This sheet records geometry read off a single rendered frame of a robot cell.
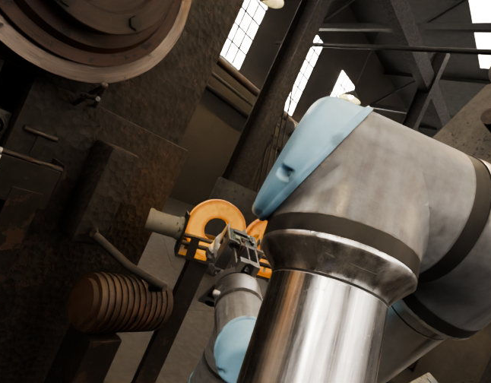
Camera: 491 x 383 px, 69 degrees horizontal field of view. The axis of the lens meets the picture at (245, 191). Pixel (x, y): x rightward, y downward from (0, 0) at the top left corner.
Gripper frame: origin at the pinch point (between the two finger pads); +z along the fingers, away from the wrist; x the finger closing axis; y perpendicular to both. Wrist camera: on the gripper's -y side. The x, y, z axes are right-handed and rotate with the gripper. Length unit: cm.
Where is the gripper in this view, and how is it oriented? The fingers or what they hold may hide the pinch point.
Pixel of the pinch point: (225, 239)
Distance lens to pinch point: 78.1
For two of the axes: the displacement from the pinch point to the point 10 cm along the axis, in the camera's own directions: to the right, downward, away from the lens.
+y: 4.6, -8.4, -2.9
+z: -1.0, -3.7, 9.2
